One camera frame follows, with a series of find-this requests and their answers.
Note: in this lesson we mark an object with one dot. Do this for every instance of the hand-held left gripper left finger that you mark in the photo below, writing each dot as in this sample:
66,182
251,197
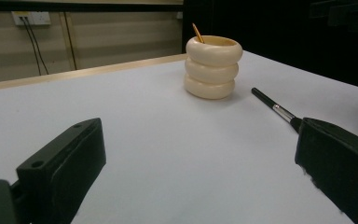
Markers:
62,174

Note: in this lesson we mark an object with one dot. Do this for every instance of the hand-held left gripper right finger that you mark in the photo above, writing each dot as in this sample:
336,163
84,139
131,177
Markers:
341,165

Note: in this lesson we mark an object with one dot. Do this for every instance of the black makeup brush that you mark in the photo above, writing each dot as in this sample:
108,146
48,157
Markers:
273,105

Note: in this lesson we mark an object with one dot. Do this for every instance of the cream ribbed pen holder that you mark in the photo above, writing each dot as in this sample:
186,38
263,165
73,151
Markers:
213,71

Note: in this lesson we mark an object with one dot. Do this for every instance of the thin black orange-tipped pencil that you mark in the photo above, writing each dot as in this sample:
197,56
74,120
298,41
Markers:
198,32

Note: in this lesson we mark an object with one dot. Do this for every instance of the white table mat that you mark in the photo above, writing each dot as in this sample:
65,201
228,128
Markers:
167,149

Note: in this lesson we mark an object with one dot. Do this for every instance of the wooden wall strip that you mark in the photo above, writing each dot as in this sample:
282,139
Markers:
67,40

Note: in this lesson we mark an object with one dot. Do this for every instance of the white wall socket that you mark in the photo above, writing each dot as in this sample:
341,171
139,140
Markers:
31,18

